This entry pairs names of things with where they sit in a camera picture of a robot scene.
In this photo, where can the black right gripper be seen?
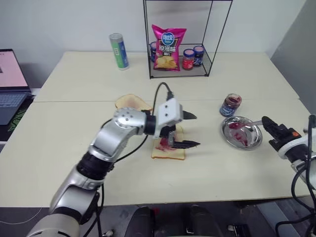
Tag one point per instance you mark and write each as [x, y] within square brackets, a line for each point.
[284, 135]

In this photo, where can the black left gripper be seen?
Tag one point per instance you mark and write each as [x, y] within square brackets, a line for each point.
[169, 132]

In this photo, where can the metal spoon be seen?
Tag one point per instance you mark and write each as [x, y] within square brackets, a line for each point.
[251, 122]

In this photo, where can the jam-smeared white bread slice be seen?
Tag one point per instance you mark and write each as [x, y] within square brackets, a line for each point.
[170, 154]

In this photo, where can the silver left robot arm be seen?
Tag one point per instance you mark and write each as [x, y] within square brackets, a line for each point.
[116, 138]

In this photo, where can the open glass jam jar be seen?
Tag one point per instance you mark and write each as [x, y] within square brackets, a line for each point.
[229, 106]

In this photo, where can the red jam jar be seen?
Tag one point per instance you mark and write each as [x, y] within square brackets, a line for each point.
[188, 61]

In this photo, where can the blue jam jar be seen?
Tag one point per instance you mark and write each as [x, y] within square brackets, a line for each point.
[198, 58]

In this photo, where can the round metal dish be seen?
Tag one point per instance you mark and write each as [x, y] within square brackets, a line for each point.
[247, 140]

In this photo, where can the pink potato chips bag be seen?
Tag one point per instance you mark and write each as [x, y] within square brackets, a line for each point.
[168, 51]

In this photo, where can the blue jar behind chips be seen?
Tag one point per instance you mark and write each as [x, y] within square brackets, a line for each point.
[153, 51]

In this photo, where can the green blue cylindrical can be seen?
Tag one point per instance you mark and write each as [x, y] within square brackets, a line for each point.
[119, 51]

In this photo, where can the black green desk mat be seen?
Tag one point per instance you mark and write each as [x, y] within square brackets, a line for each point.
[16, 121]

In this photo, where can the open blue laptop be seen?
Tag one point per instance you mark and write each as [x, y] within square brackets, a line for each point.
[10, 74]

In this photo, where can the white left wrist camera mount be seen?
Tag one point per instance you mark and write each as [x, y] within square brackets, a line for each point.
[168, 112]

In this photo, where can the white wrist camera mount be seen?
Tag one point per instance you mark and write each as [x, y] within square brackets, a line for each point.
[293, 144]
[168, 112]

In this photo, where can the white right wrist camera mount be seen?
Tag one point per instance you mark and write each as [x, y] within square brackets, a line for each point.
[293, 144]

